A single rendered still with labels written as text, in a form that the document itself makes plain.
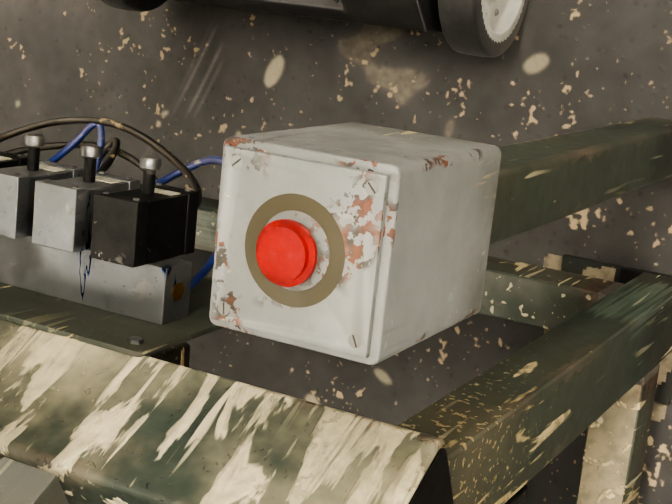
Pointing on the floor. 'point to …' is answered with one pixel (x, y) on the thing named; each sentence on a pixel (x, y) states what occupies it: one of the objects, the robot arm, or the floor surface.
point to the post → (577, 172)
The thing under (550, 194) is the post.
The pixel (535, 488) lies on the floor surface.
